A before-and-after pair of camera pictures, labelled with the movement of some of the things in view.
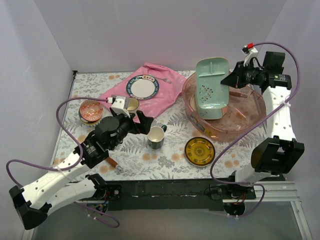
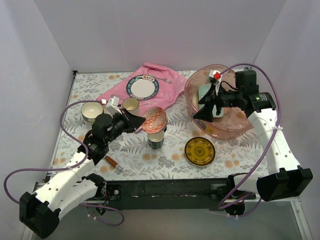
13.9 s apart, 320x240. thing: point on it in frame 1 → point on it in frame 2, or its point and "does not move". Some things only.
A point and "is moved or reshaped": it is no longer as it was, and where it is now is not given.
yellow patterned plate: (199, 151) does not move
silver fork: (165, 80) does not move
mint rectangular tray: (211, 95) is moved or reshaped
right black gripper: (240, 75) → (215, 101)
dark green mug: (155, 136) does not move
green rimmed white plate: (143, 87) does not move
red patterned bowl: (91, 110) → (156, 121)
